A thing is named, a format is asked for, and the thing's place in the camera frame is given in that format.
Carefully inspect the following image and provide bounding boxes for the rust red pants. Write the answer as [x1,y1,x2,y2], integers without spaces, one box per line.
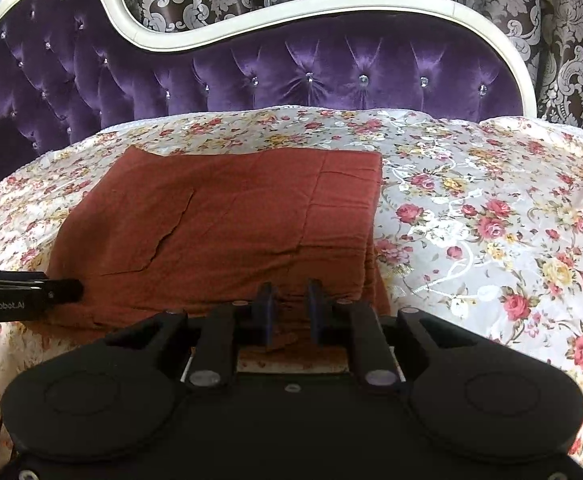
[29,148,390,344]

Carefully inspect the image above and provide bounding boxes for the white floral bed sheet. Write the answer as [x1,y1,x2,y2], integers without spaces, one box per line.
[0,106,583,465]

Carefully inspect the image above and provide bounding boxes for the purple tufted velvet sofa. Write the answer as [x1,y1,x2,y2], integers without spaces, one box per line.
[0,0,538,180]

